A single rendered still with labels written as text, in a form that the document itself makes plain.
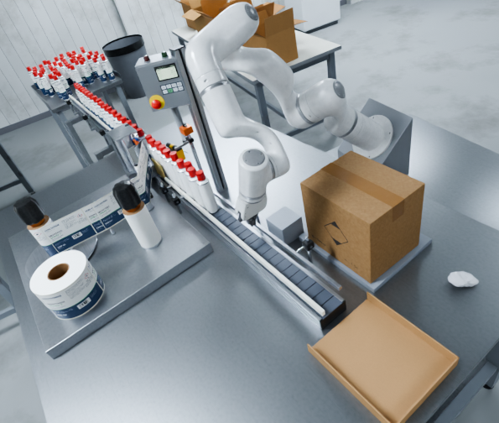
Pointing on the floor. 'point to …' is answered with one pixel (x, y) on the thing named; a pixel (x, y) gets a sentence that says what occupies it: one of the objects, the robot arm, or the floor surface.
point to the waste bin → (127, 62)
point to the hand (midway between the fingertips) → (251, 219)
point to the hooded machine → (314, 13)
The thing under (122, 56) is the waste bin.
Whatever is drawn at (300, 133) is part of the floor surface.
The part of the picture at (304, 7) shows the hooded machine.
